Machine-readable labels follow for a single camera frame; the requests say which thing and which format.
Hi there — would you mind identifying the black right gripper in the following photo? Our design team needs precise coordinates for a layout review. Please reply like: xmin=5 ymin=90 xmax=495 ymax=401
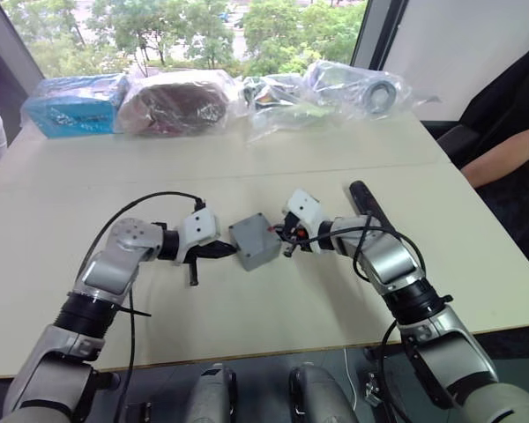
xmin=275 ymin=212 xmax=315 ymax=260

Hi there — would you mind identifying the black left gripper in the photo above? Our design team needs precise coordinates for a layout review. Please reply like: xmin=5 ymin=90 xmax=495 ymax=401
xmin=183 ymin=242 xmax=239 ymax=288

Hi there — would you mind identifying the grey plastic junction box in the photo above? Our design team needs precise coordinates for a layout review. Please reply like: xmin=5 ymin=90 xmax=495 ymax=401
xmin=234 ymin=240 xmax=284 ymax=273

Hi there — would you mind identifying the grey square box lid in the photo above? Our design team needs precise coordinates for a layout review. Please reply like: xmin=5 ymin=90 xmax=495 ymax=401
xmin=227 ymin=212 xmax=281 ymax=259

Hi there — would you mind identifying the black electric screwdriver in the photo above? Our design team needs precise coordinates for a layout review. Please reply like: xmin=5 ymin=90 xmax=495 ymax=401
xmin=348 ymin=180 xmax=391 ymax=231

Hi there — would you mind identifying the blue box in plastic wrap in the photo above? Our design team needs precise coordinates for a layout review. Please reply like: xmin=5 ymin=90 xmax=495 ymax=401
xmin=19 ymin=73 xmax=131 ymax=140

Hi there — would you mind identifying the grey rounded housing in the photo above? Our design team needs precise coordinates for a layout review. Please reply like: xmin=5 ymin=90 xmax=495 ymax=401
xmin=287 ymin=362 xmax=361 ymax=423
xmin=186 ymin=362 xmax=240 ymax=423

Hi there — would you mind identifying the clear bag with colourful items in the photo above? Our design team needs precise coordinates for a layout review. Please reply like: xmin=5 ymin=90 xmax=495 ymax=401
xmin=242 ymin=73 xmax=337 ymax=145

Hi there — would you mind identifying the brown item in plastic bag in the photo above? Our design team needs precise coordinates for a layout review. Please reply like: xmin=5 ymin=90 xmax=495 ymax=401
xmin=116 ymin=69 xmax=244 ymax=138

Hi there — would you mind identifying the black rectangular block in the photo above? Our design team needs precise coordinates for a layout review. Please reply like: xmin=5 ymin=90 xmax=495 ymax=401
xmin=123 ymin=400 xmax=153 ymax=423

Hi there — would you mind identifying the clear bag with metal parts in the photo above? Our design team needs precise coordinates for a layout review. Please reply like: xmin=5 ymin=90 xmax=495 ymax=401
xmin=303 ymin=60 xmax=414 ymax=123

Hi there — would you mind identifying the round silver metal part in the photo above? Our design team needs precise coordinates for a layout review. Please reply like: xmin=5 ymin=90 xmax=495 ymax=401
xmin=362 ymin=80 xmax=399 ymax=115

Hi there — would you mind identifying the black chair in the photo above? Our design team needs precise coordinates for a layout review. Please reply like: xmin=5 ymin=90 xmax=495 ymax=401
xmin=435 ymin=43 xmax=529 ymax=171

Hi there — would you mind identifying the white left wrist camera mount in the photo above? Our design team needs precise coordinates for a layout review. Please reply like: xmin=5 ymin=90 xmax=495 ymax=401
xmin=172 ymin=206 xmax=222 ymax=266

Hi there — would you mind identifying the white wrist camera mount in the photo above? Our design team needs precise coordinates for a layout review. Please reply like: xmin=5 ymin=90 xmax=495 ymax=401
xmin=281 ymin=189 xmax=332 ymax=256
xmin=172 ymin=206 xmax=222 ymax=266

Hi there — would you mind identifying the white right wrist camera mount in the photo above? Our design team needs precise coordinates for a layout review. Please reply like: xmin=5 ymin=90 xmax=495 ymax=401
xmin=281 ymin=189 xmax=332 ymax=256

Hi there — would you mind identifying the thin white floor cable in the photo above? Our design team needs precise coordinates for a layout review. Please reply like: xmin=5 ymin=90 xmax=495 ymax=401
xmin=343 ymin=347 xmax=359 ymax=409

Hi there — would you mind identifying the small metal bracket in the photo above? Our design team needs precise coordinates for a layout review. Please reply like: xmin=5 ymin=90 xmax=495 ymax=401
xmin=363 ymin=372 xmax=383 ymax=405

